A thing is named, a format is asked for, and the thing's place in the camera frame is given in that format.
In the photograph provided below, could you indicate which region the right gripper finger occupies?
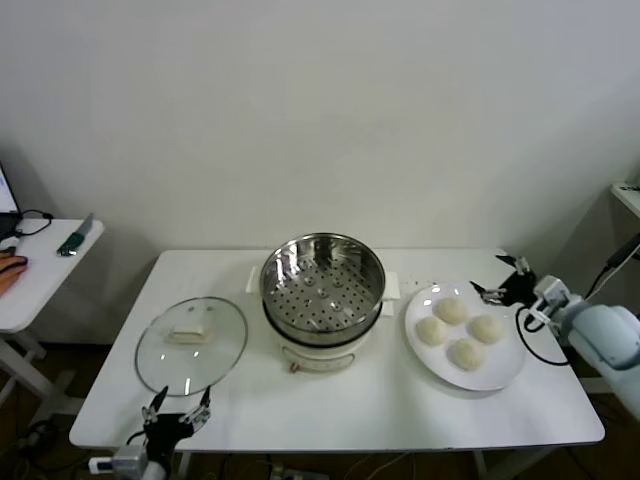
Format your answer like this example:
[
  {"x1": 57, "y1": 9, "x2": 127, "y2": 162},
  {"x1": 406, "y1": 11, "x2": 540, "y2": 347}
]
[
  {"x1": 469, "y1": 281, "x2": 507, "y2": 307},
  {"x1": 494, "y1": 253, "x2": 531, "y2": 276}
]

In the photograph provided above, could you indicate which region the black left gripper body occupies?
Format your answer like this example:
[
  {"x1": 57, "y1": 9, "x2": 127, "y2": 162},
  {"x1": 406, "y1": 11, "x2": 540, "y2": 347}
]
[{"x1": 142, "y1": 413, "x2": 197, "y2": 470}]

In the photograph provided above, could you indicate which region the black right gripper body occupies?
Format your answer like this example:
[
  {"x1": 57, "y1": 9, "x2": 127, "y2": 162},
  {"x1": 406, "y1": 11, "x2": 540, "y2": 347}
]
[{"x1": 499, "y1": 272, "x2": 539, "y2": 308}]

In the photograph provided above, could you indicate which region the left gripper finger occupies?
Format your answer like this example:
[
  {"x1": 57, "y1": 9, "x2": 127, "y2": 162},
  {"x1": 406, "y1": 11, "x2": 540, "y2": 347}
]
[
  {"x1": 140, "y1": 384, "x2": 169, "y2": 427},
  {"x1": 180, "y1": 384, "x2": 214, "y2": 426}
]

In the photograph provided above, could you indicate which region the white steamed baozi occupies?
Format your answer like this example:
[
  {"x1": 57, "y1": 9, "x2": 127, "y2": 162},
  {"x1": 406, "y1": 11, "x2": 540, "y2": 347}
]
[
  {"x1": 467, "y1": 313, "x2": 506, "y2": 345},
  {"x1": 446, "y1": 337, "x2": 487, "y2": 372},
  {"x1": 432, "y1": 295, "x2": 469, "y2": 326},
  {"x1": 415, "y1": 315, "x2": 450, "y2": 347}
]

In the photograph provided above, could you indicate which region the glass lid with cream handle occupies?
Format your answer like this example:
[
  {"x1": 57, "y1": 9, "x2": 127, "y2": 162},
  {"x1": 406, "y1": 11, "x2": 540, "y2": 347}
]
[{"x1": 134, "y1": 295, "x2": 250, "y2": 398}]

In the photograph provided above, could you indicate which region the stainless steel steamer basket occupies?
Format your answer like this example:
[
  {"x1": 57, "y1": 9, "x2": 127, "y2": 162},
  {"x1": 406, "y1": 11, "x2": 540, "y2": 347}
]
[{"x1": 246, "y1": 231, "x2": 402, "y2": 335}]

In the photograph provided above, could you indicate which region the person's hand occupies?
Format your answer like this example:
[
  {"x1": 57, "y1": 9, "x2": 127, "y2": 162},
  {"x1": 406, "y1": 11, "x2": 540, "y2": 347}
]
[{"x1": 0, "y1": 251, "x2": 30, "y2": 300}]

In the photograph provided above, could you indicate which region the white round plate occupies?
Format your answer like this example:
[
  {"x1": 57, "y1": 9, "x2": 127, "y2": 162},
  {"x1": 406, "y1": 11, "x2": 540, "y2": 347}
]
[{"x1": 403, "y1": 282, "x2": 527, "y2": 392}]

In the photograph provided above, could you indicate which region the grey floor power strip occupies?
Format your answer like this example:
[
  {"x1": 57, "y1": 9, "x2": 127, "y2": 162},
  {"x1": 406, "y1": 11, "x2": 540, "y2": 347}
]
[{"x1": 268, "y1": 463, "x2": 321, "y2": 480}]

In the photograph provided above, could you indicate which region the cream electric cooker base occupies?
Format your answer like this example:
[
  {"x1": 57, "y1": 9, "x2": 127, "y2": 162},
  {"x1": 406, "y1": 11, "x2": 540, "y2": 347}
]
[{"x1": 263, "y1": 294, "x2": 397, "y2": 375}]

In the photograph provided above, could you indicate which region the black laptop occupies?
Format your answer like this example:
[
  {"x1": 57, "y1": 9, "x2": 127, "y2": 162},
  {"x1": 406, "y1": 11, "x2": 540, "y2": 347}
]
[{"x1": 0, "y1": 160, "x2": 25, "y2": 242}]

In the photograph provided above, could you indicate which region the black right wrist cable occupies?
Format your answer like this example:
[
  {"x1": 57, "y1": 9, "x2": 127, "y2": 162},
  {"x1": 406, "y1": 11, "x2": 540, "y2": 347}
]
[{"x1": 516, "y1": 305, "x2": 571, "y2": 366}]

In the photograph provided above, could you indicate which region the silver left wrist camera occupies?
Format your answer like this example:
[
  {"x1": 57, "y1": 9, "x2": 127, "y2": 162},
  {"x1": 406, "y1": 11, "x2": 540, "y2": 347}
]
[{"x1": 112, "y1": 443, "x2": 151, "y2": 474}]

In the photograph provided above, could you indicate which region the floor cable with white plug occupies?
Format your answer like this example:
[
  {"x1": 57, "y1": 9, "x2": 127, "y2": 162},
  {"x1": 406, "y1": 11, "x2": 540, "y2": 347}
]
[{"x1": 14, "y1": 417, "x2": 61, "y2": 456}]

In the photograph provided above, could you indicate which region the knife with green handle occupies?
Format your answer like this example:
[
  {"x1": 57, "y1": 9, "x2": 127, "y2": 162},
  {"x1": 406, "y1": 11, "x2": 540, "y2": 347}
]
[{"x1": 55, "y1": 212, "x2": 96, "y2": 259}]

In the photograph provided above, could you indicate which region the thin black cable loop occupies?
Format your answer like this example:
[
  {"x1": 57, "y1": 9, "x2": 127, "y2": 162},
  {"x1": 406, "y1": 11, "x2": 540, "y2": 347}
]
[{"x1": 13, "y1": 208, "x2": 55, "y2": 240}]

